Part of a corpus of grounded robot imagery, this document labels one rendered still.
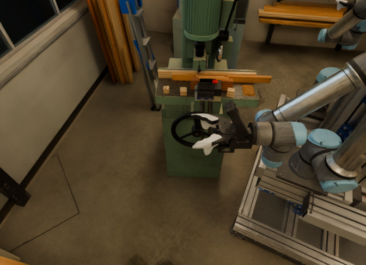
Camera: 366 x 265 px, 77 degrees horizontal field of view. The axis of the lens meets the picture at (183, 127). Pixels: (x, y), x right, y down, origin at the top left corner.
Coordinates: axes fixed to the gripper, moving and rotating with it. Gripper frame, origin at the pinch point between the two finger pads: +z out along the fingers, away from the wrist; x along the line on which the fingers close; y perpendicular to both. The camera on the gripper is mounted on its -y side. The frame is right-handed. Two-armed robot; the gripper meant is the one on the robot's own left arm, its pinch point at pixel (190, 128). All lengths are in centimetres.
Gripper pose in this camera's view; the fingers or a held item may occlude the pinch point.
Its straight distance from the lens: 71.5
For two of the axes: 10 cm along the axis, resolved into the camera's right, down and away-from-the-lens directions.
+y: 0.0, 7.6, 6.5
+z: -10.0, 0.0, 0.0
